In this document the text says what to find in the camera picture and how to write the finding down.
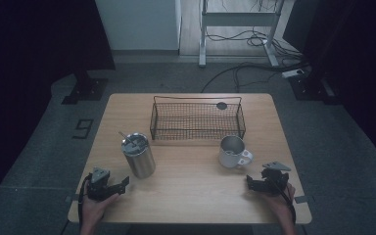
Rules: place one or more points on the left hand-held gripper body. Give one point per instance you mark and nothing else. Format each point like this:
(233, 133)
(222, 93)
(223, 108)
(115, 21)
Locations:
(98, 187)

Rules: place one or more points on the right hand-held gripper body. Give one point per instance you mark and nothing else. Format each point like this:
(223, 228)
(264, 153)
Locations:
(274, 182)

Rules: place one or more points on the stainless steel tumbler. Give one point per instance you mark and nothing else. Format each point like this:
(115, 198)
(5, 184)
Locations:
(140, 161)

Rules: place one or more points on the white mug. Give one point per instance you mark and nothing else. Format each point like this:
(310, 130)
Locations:
(229, 160)

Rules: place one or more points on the metal straw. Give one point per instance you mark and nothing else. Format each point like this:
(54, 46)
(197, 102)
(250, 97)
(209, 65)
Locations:
(125, 137)

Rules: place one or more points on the person's right hand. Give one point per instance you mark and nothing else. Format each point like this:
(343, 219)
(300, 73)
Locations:
(282, 202)

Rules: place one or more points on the person's left hand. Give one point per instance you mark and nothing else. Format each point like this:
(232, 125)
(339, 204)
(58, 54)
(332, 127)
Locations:
(93, 210)

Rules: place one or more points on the grey tape tab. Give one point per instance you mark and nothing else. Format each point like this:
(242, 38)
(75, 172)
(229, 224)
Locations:
(74, 197)
(302, 199)

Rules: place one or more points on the dark round disc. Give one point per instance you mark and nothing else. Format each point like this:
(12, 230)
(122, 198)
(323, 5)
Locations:
(222, 105)

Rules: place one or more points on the black stand base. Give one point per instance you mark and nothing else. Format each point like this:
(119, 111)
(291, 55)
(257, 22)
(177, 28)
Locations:
(310, 88)
(86, 89)

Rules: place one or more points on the white power strip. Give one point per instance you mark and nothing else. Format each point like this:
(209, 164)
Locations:
(292, 73)

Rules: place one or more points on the dark curtain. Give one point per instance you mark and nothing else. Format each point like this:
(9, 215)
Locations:
(29, 65)
(355, 65)

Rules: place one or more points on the white desk frame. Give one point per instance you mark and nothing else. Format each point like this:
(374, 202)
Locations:
(238, 19)

